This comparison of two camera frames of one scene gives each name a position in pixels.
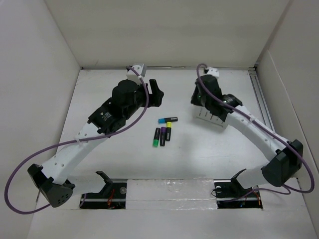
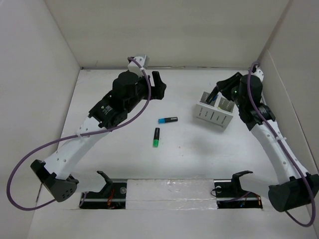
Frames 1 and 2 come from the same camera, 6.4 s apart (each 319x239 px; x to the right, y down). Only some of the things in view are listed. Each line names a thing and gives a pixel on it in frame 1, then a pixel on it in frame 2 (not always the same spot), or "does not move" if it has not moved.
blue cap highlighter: [163, 120] does not move
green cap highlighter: [156, 139] does not move
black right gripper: [194, 99] → [225, 85]
